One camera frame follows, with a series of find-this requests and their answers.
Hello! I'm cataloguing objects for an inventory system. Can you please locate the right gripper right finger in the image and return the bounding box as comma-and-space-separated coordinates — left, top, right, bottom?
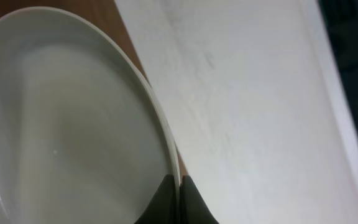
180, 175, 218, 224

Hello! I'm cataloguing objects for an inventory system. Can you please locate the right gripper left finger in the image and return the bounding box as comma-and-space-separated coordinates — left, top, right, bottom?
135, 175, 177, 224

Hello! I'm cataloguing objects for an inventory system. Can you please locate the pale green plate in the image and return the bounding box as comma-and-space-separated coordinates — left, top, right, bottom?
0, 7, 180, 223

